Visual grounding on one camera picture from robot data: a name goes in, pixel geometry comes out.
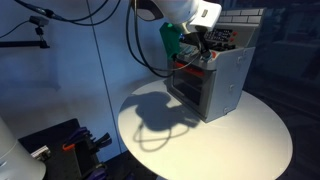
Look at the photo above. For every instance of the grey toy oven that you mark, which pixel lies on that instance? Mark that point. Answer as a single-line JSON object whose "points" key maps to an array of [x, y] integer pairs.
{"points": [[232, 44]]}

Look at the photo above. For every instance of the red oven door handle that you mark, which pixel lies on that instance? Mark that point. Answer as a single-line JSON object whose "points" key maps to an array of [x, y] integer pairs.
{"points": [[188, 69]]}

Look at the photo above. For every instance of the purple handled pliers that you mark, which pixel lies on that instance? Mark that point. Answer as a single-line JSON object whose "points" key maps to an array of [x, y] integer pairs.
{"points": [[77, 136]]}

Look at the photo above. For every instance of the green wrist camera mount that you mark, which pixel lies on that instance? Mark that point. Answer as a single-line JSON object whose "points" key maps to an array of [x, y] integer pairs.
{"points": [[170, 38]]}

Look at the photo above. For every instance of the black camera on stand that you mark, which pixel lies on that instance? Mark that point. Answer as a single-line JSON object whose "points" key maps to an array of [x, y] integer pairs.
{"points": [[40, 22]]}

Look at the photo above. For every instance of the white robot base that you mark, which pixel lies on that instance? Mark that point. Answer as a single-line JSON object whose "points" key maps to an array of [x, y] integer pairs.
{"points": [[16, 163]]}

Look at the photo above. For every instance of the black tool holder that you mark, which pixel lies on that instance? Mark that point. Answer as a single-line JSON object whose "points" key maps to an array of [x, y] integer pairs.
{"points": [[61, 165]]}

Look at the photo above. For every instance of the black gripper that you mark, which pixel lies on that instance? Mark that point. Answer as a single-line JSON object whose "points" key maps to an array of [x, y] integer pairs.
{"points": [[197, 39]]}

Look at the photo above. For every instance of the blue knob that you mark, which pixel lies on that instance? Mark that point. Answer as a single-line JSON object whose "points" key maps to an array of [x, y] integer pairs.
{"points": [[188, 50], [207, 58]]}

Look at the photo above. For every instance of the black handled pliers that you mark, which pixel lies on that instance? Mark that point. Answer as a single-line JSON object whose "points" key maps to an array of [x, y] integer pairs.
{"points": [[102, 142]]}

